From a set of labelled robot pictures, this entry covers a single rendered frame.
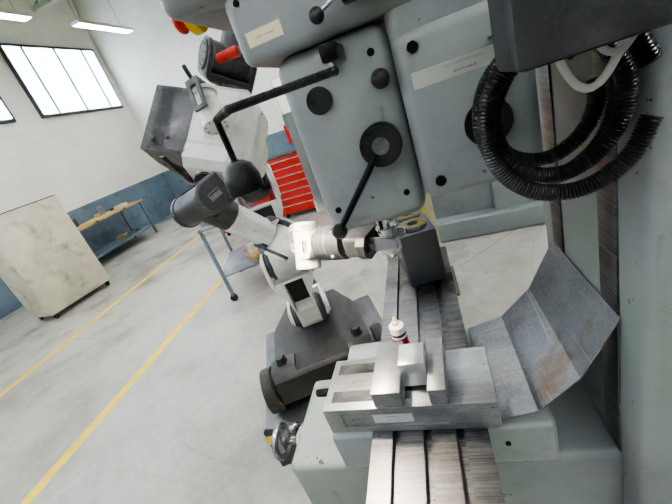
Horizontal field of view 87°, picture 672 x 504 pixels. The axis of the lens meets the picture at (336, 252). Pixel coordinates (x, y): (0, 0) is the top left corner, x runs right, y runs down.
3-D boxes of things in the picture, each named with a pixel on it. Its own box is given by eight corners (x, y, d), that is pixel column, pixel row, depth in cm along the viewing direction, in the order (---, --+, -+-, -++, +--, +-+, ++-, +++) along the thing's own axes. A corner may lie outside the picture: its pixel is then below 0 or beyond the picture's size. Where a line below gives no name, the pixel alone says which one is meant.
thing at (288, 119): (317, 213, 77) (280, 115, 69) (321, 207, 80) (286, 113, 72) (334, 209, 76) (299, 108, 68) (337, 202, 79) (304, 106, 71)
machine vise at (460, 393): (332, 433, 78) (315, 398, 74) (344, 381, 91) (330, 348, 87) (503, 428, 67) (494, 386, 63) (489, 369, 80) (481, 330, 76)
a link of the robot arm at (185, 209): (213, 236, 108) (169, 218, 98) (219, 210, 111) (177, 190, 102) (235, 225, 100) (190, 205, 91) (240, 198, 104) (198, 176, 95)
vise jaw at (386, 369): (375, 408, 72) (369, 394, 70) (382, 355, 85) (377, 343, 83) (404, 407, 70) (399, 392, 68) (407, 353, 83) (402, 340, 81)
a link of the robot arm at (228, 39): (210, 17, 101) (202, 68, 107) (219, 22, 95) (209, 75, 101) (249, 33, 108) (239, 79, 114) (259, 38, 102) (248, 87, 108)
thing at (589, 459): (351, 579, 120) (285, 468, 97) (361, 483, 148) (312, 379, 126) (629, 596, 97) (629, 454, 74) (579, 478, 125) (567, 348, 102)
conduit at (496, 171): (492, 222, 45) (463, 43, 37) (471, 186, 59) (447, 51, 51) (667, 183, 40) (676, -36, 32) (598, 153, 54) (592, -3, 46)
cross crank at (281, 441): (271, 470, 117) (256, 446, 112) (282, 437, 127) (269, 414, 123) (315, 468, 112) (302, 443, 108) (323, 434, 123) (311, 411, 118)
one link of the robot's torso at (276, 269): (272, 275, 160) (228, 176, 146) (308, 261, 161) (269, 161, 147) (271, 287, 145) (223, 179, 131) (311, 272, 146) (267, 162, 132)
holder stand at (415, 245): (411, 287, 120) (396, 235, 112) (401, 260, 140) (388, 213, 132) (447, 277, 118) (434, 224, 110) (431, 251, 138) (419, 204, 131)
